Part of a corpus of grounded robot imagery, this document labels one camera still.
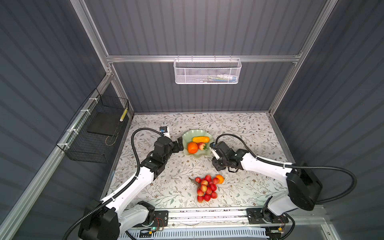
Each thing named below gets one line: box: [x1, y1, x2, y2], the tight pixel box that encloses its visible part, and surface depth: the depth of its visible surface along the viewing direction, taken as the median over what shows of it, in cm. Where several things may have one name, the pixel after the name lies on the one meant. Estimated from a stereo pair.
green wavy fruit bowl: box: [182, 129, 213, 158], surface depth 101 cm
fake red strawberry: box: [197, 142, 207, 151], surface depth 98 cm
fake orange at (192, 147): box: [187, 141, 199, 154], surface depth 96 cm
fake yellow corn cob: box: [192, 136, 211, 143], surface depth 101 cm
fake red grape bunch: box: [188, 174, 219, 203], surface depth 80 cm
